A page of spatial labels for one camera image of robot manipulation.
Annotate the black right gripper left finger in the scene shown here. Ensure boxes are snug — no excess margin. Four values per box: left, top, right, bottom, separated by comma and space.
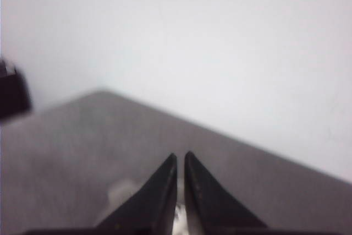
97, 154, 177, 229

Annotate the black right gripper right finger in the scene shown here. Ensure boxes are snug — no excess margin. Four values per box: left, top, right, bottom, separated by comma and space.
184, 151, 268, 229

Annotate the black object at edge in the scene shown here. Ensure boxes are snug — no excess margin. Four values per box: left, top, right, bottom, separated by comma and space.
1, 59, 32, 122

